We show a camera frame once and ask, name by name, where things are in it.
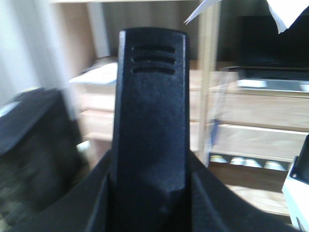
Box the wooden shelf unit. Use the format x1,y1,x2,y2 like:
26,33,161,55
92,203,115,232
48,0,309,218

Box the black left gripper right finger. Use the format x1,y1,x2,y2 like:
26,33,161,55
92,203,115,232
189,152,300,232

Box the grey curtain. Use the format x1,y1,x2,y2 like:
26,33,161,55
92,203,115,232
0,0,72,105

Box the black stapler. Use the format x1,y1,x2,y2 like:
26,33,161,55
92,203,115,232
110,27,191,232

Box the silver laptop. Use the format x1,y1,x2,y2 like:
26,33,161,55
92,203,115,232
220,15,309,92

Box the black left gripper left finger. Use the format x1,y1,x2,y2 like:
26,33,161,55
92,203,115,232
9,151,114,232

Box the black office chair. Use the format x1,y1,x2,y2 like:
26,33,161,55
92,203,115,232
0,88,83,232

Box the white paper sheets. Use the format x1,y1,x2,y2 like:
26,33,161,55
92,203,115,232
184,0,309,34

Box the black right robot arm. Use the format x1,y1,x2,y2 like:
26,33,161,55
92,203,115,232
282,138,309,232

